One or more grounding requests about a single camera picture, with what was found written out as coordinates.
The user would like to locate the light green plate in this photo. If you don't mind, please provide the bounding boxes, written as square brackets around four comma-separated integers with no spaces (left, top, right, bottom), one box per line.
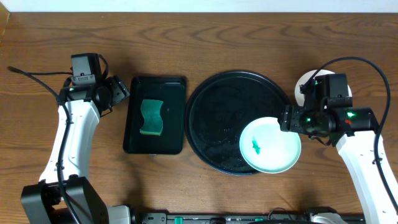
[239,117,302,174]

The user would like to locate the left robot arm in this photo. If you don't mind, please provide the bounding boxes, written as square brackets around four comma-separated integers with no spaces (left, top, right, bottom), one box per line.
[21,76,133,223]

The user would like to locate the black rectangular tray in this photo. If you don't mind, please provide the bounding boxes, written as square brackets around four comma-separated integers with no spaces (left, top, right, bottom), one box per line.
[123,76,187,155]

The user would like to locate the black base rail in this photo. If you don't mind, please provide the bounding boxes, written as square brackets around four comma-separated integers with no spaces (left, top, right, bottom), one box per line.
[133,208,368,224]

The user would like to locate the black round tray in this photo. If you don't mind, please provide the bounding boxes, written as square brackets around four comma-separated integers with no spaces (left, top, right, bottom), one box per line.
[184,70,290,175]

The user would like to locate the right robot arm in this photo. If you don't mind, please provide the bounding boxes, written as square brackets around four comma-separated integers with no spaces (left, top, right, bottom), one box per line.
[278,105,397,223]

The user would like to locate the white plate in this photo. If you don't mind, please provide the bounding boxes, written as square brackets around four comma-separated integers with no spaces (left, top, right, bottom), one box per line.
[294,70,336,106]

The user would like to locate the green sponge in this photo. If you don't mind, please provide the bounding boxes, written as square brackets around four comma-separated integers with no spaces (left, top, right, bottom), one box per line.
[140,99,164,136]

